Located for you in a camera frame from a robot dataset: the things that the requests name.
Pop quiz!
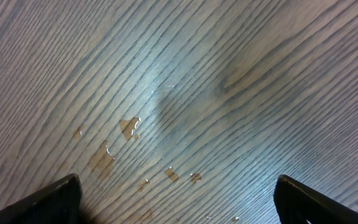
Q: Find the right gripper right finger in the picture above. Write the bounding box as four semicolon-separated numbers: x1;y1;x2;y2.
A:
273;175;358;224

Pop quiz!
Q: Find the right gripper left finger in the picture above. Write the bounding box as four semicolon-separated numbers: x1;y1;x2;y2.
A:
0;174;82;224

